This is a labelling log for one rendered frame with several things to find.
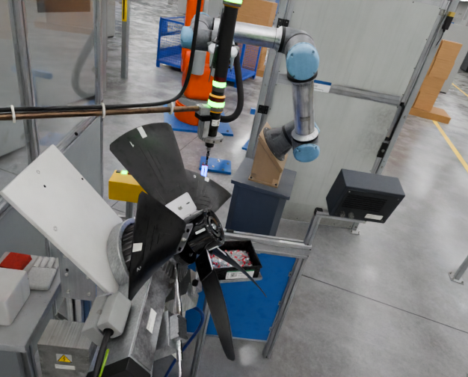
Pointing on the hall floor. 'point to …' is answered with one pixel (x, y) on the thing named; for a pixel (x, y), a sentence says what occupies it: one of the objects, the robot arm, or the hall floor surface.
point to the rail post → (284, 307)
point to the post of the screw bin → (199, 341)
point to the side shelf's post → (27, 363)
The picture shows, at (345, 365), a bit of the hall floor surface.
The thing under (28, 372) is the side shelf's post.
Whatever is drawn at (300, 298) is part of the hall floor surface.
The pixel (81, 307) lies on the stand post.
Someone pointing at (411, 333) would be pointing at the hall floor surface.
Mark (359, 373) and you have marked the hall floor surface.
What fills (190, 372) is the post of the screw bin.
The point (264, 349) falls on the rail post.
